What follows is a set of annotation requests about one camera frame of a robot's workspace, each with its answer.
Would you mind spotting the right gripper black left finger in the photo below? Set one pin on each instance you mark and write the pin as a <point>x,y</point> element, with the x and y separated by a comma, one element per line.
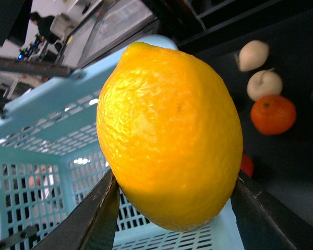
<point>92,224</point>

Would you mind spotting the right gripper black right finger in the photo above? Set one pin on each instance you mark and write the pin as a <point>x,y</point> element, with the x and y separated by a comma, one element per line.
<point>264,222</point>

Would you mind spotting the light teal shopping basket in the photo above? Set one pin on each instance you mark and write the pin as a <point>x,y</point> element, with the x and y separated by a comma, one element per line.
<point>51,159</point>

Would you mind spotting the yellow lemon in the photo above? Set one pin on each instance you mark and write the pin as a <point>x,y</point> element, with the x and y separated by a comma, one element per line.
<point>171,133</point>

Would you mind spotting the orange persimmon green calyx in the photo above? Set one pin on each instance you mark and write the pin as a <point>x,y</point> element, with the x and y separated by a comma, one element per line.
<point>247,166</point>

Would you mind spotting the large round orange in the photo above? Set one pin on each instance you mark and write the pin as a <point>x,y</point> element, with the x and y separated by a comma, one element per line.
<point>273,114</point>

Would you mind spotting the white pear with stem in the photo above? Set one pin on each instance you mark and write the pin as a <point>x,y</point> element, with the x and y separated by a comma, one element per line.
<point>252,56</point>

